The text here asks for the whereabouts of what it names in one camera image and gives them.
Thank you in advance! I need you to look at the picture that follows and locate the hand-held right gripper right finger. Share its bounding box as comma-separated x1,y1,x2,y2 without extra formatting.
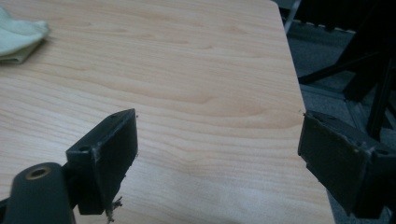
297,110,396,219

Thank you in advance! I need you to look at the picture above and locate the grey metal table leg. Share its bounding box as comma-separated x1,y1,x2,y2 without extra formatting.
283,0,303,35

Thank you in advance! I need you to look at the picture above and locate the light green ankle sock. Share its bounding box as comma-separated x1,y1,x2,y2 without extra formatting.
0,7,50,65

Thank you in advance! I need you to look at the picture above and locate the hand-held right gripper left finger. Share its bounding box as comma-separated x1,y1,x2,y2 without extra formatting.
65,107,139,217

